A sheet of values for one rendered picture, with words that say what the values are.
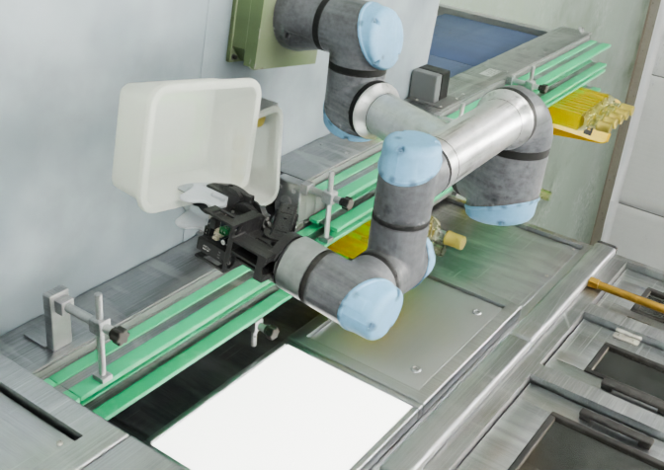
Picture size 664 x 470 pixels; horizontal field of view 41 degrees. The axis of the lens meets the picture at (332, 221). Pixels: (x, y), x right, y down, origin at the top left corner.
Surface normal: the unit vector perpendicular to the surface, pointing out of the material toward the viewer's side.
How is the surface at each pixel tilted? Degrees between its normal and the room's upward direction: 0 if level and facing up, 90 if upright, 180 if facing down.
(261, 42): 2
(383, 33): 7
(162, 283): 90
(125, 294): 90
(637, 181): 90
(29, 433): 90
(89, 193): 0
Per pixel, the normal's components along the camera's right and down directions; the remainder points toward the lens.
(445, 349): 0.07, -0.88
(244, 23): -0.55, 0.22
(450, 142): 0.44, -0.66
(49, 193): 0.81, 0.33
